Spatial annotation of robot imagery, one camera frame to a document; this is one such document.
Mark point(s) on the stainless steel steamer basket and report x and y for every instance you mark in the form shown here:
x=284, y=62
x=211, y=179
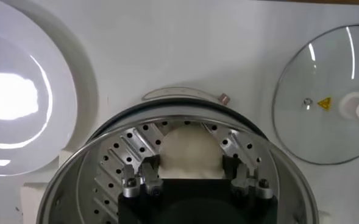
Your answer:
x=75, y=170

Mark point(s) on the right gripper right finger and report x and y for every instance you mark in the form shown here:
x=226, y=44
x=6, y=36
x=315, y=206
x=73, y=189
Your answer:
x=252, y=184

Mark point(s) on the white round plate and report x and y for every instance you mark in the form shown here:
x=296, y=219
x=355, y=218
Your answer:
x=30, y=54

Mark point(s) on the white steamed baozi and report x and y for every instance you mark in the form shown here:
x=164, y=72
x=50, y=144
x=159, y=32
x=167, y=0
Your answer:
x=191, y=149

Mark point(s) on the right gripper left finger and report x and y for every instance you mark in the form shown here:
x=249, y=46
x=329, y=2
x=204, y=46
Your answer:
x=144, y=182

